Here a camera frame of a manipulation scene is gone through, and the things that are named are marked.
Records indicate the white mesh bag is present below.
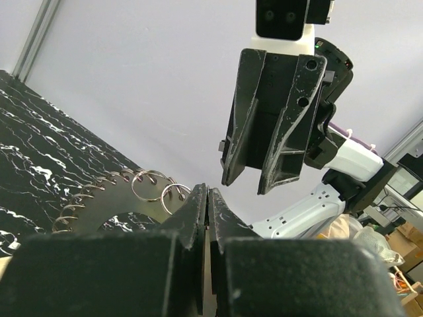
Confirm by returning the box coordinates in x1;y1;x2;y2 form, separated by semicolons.
353;227;405;267

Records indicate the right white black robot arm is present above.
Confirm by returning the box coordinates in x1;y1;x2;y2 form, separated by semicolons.
219;38;396;238

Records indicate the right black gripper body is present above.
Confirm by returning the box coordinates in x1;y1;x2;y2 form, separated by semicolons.
217;49;334;181

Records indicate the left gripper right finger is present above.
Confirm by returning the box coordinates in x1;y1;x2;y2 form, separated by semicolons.
208;188;405;316

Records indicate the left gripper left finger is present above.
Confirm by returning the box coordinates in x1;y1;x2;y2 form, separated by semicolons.
1;184;207;316

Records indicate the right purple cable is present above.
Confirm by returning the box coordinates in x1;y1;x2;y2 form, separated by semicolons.
328;121;379;155

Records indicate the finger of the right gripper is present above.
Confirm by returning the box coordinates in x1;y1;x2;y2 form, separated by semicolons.
258;55;327;195
221;48;267;186

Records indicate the large metal keyring with keys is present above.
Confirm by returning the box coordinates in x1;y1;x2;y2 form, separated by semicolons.
52;168;191;234

